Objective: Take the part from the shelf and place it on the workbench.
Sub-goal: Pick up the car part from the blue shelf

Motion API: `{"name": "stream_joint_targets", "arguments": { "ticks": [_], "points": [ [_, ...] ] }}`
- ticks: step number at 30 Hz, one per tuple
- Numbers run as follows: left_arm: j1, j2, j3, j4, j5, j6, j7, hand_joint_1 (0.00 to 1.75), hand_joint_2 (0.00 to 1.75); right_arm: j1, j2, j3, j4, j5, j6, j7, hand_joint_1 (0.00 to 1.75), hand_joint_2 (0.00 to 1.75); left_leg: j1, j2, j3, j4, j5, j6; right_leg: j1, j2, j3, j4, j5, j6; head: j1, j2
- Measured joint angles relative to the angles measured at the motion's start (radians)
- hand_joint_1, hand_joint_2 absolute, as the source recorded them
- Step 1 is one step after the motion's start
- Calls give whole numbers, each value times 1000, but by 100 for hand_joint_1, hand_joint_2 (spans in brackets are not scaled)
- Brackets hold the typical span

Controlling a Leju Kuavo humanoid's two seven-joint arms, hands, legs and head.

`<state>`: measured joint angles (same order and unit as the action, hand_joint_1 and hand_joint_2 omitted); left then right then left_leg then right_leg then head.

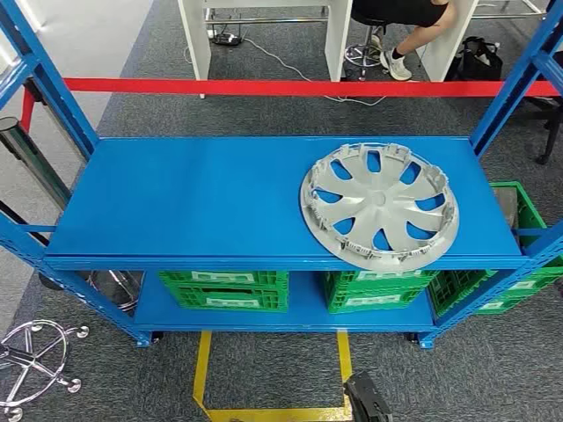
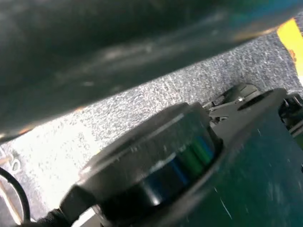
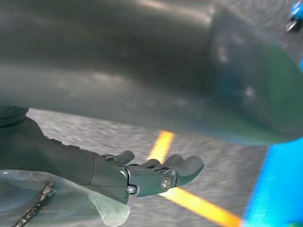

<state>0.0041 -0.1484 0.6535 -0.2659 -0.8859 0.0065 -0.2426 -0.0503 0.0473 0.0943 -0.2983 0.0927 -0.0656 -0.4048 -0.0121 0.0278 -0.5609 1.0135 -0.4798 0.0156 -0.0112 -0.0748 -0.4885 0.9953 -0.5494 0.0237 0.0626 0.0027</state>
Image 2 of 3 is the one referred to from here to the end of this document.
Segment black round lidar unit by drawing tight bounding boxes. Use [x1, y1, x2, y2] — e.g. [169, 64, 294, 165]
[60, 102, 224, 227]

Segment yellow floor tape marking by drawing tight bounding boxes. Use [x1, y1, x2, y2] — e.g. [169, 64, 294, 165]
[277, 18, 303, 87]

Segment thin black cable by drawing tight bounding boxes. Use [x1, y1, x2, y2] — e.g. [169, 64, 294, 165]
[0, 166, 31, 224]

